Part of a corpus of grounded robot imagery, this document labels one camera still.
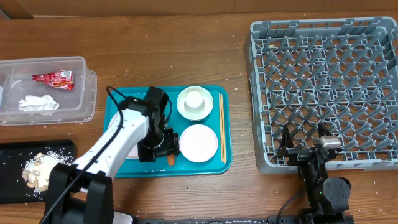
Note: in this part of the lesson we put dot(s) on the peanut shells and rice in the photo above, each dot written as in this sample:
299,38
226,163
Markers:
37,169

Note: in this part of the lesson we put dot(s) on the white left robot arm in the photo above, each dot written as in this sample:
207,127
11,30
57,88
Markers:
83,191

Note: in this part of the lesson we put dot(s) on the white plastic cup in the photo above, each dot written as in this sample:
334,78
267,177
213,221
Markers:
194,101

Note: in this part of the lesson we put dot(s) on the small white plate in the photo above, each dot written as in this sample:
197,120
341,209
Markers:
198,143

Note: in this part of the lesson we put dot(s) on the white tissue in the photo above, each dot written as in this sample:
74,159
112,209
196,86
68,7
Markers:
38,103

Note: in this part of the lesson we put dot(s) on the orange carrot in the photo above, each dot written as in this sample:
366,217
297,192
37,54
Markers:
171,159

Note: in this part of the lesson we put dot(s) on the black rail at table edge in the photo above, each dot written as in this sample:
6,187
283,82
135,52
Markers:
202,221

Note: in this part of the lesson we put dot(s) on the wooden chopstick right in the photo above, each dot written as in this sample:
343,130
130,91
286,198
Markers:
223,129

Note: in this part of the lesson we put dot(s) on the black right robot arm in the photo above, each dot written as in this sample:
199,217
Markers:
327,196

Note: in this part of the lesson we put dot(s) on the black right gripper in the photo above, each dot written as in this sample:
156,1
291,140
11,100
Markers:
298,155

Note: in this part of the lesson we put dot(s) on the large pink plate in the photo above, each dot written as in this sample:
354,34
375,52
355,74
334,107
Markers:
133,154

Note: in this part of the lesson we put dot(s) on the grey plastic dish rack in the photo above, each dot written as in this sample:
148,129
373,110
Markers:
338,72

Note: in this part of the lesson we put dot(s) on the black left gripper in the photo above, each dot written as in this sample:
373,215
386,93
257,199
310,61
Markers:
169,145

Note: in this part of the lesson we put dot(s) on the clear plastic waste bin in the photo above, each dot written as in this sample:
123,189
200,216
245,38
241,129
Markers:
70,106

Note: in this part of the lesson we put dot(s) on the black food waste tray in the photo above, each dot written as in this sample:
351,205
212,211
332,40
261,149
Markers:
16,155

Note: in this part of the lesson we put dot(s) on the teal plastic tray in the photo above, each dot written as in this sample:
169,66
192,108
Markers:
160,168

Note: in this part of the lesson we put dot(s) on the light green bowl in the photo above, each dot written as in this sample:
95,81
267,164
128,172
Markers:
195,115

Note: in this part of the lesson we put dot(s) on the red snack wrapper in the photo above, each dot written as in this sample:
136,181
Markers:
62,79

